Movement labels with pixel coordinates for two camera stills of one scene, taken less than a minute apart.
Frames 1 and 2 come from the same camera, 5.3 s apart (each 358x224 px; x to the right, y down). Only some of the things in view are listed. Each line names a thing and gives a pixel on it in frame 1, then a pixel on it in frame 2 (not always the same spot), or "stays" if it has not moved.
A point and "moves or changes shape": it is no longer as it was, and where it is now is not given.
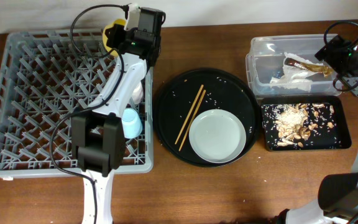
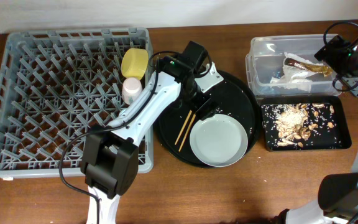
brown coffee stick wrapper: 325,70 stays
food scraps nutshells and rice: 293,124 stays
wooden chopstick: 189,114 stays
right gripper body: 342,58 stays
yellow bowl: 114,53 moves or changes shape
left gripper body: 120,35 -> 195,97
